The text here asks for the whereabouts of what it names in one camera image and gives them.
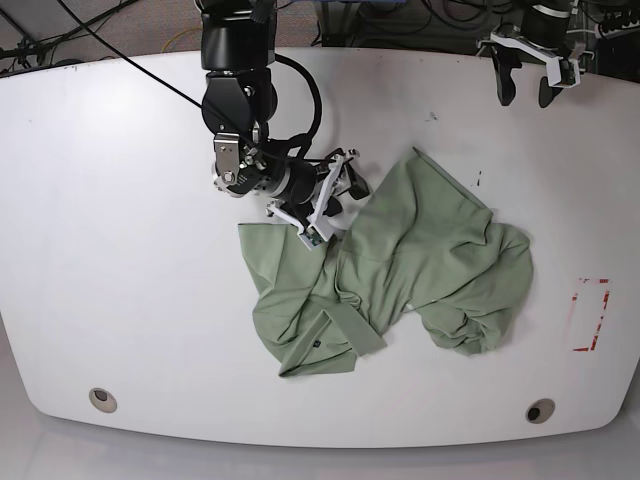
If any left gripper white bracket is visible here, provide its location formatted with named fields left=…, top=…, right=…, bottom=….
left=477, top=27, right=583, bottom=107

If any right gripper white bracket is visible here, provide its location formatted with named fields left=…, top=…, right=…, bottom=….
left=264, top=148, right=370, bottom=240

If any green T-shirt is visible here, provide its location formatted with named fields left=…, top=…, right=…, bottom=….
left=238, top=150, right=534, bottom=377

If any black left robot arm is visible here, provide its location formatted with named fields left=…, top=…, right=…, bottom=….
left=479, top=1, right=585, bottom=108

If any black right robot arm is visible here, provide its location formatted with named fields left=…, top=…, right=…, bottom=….
left=196, top=1, right=370, bottom=248

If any white power strip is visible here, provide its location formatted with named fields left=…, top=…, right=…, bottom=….
left=595, top=5, right=639, bottom=39

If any red tape rectangle marking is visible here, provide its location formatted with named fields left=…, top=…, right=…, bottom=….
left=566, top=278, right=611, bottom=353

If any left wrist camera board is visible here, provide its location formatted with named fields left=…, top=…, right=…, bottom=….
left=558, top=58, right=581, bottom=88

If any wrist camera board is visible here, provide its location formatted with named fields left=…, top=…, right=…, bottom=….
left=558, top=58, right=581, bottom=88
left=299, top=231, right=325, bottom=250

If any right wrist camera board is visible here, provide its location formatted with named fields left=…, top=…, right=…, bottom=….
left=299, top=231, right=325, bottom=250

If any yellow cable on floor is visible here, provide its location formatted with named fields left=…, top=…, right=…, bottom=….
left=160, top=27, right=204, bottom=54

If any right table cable grommet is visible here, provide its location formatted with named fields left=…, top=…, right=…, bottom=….
left=525, top=398, right=556, bottom=425

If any table cable grommet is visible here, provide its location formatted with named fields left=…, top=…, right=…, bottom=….
left=525, top=398, right=556, bottom=425
left=89, top=388, right=118, bottom=414

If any left table cable grommet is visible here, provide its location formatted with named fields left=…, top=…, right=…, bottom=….
left=89, top=388, right=118, bottom=414

